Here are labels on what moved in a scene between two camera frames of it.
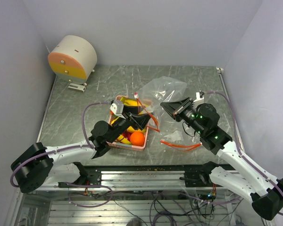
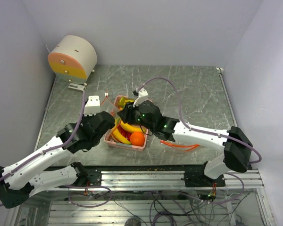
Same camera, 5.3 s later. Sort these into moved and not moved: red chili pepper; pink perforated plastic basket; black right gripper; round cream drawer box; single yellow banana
Moved: black right gripper
Not moved: single yellow banana; round cream drawer box; red chili pepper; pink perforated plastic basket
